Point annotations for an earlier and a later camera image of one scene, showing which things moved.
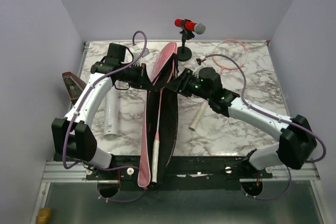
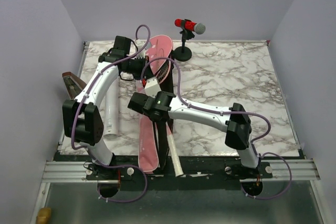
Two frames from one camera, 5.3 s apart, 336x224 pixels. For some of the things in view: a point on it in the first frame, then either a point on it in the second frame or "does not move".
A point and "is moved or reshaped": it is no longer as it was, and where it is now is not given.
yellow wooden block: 43,216 does not move
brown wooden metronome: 74,85 does not move
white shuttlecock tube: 111,114 does not move
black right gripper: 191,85 to 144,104
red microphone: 199,28 does not move
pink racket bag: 159,131 is moved or reshaped
